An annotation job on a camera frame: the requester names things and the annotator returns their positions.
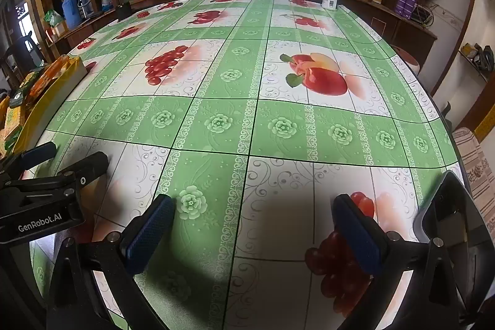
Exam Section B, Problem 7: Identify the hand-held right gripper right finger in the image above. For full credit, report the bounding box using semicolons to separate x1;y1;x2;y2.
332;193;465;330

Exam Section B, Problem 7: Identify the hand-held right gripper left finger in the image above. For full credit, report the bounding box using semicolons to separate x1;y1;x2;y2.
46;194;176;330

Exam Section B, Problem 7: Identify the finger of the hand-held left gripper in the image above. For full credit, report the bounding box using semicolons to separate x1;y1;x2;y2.
0;142;58;177
57;151;110;184

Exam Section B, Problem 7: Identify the yellow lined snack box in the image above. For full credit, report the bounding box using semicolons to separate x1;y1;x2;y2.
0;55;88;162

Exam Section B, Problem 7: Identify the pile of snack packets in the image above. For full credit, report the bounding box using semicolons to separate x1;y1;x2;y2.
0;57;72;156

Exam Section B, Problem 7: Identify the green plastic bag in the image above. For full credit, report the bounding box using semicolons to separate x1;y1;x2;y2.
43;9;65;30

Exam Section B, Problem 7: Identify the patterned chair cushion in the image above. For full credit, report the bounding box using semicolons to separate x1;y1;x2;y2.
452;126;495;238

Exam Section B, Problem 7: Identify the blue thermos flask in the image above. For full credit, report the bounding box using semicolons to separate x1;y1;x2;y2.
62;0;82;31

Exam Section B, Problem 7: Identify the green fruit print tablecloth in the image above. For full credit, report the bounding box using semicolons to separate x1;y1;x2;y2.
29;0;461;330

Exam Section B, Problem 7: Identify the red round stool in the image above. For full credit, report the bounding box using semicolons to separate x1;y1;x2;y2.
390;43;421;73

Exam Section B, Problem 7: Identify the shoe rack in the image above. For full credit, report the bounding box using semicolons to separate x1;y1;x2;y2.
458;41;495;84

